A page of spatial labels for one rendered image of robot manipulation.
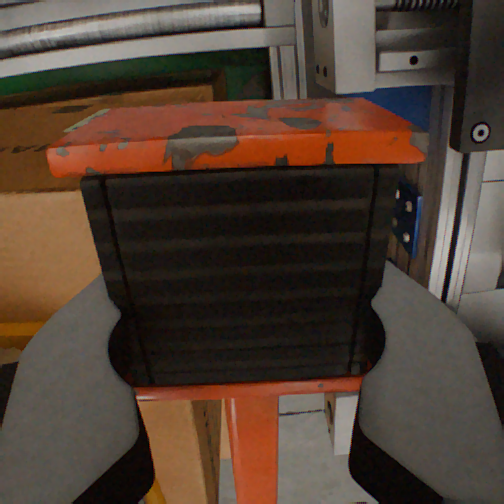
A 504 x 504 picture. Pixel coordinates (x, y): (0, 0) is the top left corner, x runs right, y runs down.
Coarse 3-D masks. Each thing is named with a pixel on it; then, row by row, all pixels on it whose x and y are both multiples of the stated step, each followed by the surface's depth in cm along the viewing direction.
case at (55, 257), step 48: (0, 144) 37; (48, 144) 36; (0, 192) 24; (48, 192) 24; (0, 240) 26; (48, 240) 26; (0, 288) 28; (48, 288) 28; (192, 432) 37; (192, 480) 42
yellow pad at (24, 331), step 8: (0, 328) 29; (8, 328) 29; (16, 328) 29; (24, 328) 29; (32, 328) 29; (0, 336) 28; (8, 336) 28; (16, 336) 28; (24, 336) 28; (32, 336) 28; (0, 344) 28; (8, 344) 28; (16, 344) 28; (24, 344) 28; (152, 488) 40; (144, 496) 41; (152, 496) 41; (160, 496) 42
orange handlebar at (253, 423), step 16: (224, 400) 15; (240, 400) 14; (256, 400) 14; (272, 400) 14; (240, 416) 15; (256, 416) 15; (272, 416) 15; (240, 432) 15; (256, 432) 15; (272, 432) 15; (240, 448) 16; (256, 448) 16; (272, 448) 16; (240, 464) 17; (256, 464) 17; (272, 464) 17; (240, 480) 17; (256, 480) 17; (272, 480) 18; (240, 496) 18; (256, 496) 18; (272, 496) 18
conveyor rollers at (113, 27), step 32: (0, 0) 60; (32, 0) 62; (224, 0) 64; (256, 0) 63; (0, 32) 64; (32, 32) 63; (64, 32) 64; (96, 32) 64; (128, 32) 65; (160, 32) 65
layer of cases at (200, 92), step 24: (216, 72) 100; (24, 96) 96; (48, 96) 85; (72, 96) 77; (96, 96) 71; (120, 96) 70; (144, 96) 70; (168, 96) 71; (192, 96) 71; (216, 96) 78
